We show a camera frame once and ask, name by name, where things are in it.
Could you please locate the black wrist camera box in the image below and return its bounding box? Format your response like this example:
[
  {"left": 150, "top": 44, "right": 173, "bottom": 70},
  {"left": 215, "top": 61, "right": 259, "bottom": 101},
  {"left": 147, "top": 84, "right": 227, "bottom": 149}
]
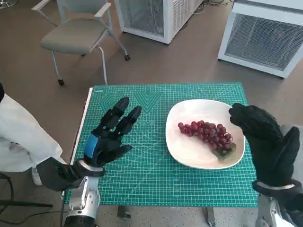
[
  {"left": 36, "top": 157, "right": 82, "bottom": 192},
  {"left": 276, "top": 179, "right": 303, "bottom": 224}
]

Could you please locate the white mesh cabinet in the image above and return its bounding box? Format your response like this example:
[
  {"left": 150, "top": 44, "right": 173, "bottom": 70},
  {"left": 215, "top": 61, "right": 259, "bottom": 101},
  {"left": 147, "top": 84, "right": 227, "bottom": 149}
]
[
  {"left": 114, "top": 0, "right": 204, "bottom": 45},
  {"left": 217, "top": 0, "right": 303, "bottom": 80}
]

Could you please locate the grey chair with white frame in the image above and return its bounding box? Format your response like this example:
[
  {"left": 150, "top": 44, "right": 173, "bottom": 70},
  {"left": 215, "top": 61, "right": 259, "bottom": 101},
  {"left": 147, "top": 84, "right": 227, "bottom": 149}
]
[{"left": 31, "top": 0, "right": 132, "bottom": 86}]

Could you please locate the person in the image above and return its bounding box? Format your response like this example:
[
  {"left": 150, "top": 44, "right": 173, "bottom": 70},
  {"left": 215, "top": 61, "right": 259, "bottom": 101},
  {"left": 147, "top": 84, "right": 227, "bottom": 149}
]
[{"left": 0, "top": 81, "right": 66, "bottom": 186}]

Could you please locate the thick black floor cable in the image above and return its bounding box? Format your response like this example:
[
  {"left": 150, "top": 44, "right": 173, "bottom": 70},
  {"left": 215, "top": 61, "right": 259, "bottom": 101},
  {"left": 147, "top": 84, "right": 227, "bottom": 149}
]
[{"left": 0, "top": 172, "right": 15, "bottom": 201}]

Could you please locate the right black wrist camera box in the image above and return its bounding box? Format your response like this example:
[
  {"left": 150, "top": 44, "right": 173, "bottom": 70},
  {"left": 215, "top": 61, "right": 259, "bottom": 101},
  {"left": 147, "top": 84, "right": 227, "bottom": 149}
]
[{"left": 276, "top": 179, "right": 303, "bottom": 224}]

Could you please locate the red toy grape bunch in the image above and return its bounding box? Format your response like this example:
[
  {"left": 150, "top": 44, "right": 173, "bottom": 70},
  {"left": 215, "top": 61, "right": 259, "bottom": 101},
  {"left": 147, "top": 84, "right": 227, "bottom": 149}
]
[{"left": 177, "top": 120, "right": 237, "bottom": 160}]

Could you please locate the metal table leg bracket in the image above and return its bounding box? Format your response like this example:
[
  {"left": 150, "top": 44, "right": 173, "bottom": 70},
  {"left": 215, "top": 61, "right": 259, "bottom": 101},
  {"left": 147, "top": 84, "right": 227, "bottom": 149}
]
[
  {"left": 205, "top": 208, "right": 216, "bottom": 227},
  {"left": 117, "top": 206, "right": 132, "bottom": 219}
]

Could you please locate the white square plate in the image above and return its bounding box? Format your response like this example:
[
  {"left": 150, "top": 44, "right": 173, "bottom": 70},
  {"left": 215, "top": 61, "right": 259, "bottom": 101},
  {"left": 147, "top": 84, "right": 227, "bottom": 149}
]
[{"left": 165, "top": 99, "right": 246, "bottom": 170}]

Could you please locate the right black gloved robot hand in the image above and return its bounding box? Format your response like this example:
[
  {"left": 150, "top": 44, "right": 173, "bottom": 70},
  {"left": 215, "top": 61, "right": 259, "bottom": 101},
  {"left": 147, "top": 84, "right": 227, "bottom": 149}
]
[{"left": 228, "top": 103, "right": 301, "bottom": 187}]

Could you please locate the left black wrist camera box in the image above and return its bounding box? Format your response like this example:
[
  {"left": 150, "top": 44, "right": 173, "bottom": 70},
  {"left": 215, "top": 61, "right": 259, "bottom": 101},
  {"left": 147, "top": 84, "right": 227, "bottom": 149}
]
[{"left": 36, "top": 157, "right": 82, "bottom": 192}]

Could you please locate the thin black floor cable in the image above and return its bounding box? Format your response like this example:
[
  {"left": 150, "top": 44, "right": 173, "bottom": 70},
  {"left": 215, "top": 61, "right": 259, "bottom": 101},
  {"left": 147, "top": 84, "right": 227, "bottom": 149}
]
[{"left": 0, "top": 205, "right": 63, "bottom": 225}]

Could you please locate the left bare black robot hand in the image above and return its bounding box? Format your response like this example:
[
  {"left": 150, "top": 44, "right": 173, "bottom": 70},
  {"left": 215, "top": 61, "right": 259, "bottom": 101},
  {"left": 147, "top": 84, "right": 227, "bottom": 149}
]
[{"left": 84, "top": 96, "right": 143, "bottom": 167}]

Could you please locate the black floor stand leg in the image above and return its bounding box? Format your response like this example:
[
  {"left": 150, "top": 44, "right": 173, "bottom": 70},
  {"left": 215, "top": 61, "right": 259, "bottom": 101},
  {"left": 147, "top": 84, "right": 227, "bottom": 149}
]
[{"left": 0, "top": 200, "right": 54, "bottom": 208}]

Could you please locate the green cutting mat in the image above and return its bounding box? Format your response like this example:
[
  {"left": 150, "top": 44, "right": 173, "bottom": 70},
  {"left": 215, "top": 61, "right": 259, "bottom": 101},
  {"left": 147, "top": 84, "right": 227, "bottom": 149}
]
[{"left": 63, "top": 82, "right": 258, "bottom": 209}]

